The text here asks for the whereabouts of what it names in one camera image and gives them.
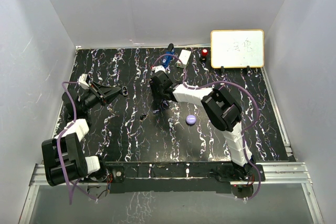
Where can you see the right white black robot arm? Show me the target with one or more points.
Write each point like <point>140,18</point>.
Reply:
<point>222,109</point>

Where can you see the red emergency button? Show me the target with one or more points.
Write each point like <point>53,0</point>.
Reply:
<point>204,54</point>

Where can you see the black earbud charging case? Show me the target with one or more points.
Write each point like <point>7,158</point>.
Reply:
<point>124,91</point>

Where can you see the purple earbud charging case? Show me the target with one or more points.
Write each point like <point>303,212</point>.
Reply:
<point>191,119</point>

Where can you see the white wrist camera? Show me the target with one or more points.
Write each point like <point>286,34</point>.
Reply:
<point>156,69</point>
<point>84,79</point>

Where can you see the white board yellow frame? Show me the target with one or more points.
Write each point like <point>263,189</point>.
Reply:
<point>237,48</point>

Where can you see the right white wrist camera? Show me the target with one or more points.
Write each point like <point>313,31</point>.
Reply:
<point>156,69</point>

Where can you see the blue stapler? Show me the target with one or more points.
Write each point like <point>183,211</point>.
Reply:
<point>169,53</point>

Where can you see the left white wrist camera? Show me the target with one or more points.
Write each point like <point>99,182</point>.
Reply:
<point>84,79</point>

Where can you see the black front base bar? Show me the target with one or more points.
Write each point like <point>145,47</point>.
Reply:
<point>219,177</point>

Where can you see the aluminium frame rail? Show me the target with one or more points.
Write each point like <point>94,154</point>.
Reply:
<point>275,173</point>

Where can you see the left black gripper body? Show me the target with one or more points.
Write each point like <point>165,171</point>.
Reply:
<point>94,97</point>

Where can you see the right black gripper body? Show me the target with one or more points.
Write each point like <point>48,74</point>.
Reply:
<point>158,92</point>

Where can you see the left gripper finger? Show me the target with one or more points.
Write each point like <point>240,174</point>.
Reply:
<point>105,89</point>
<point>108,95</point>

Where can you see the white small box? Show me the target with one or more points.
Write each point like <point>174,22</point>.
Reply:
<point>183,58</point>

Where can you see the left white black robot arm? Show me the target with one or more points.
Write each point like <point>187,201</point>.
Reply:
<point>63,157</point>

